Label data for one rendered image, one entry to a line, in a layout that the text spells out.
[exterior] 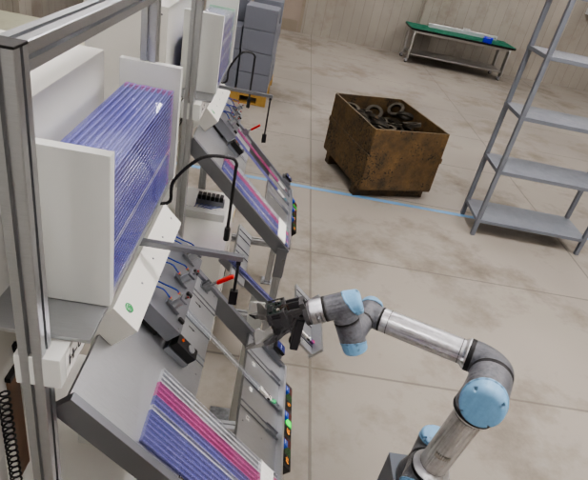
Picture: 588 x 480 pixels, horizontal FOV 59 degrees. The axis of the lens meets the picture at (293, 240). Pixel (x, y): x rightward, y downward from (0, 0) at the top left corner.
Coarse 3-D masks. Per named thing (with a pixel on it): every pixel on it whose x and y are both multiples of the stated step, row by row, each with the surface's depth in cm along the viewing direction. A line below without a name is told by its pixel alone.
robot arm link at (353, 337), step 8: (360, 320) 153; (368, 320) 155; (336, 328) 150; (344, 328) 148; (352, 328) 147; (360, 328) 149; (368, 328) 154; (344, 336) 149; (352, 336) 148; (360, 336) 149; (344, 344) 150; (352, 344) 149; (360, 344) 149; (344, 352) 152; (352, 352) 150; (360, 352) 150
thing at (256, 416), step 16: (256, 352) 178; (256, 368) 173; (272, 368) 183; (240, 384) 161; (272, 384) 177; (240, 400) 155; (256, 400) 163; (240, 416) 151; (256, 416) 159; (272, 416) 167; (240, 432) 147; (256, 432) 154; (272, 432) 161; (256, 448) 151; (272, 448) 158; (272, 464) 154
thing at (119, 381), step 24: (96, 336) 117; (144, 336) 130; (192, 336) 149; (96, 360) 112; (120, 360) 119; (144, 360) 126; (168, 360) 134; (72, 384) 105; (96, 384) 109; (120, 384) 115; (144, 384) 122; (192, 384) 138; (96, 408) 106; (120, 408) 112; (144, 408) 118
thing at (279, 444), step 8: (280, 368) 188; (280, 376) 184; (280, 384) 181; (280, 392) 178; (280, 400) 175; (280, 408) 172; (280, 416) 169; (280, 424) 166; (280, 432) 163; (280, 440) 161; (280, 448) 159; (280, 456) 156; (280, 464) 154; (280, 472) 151
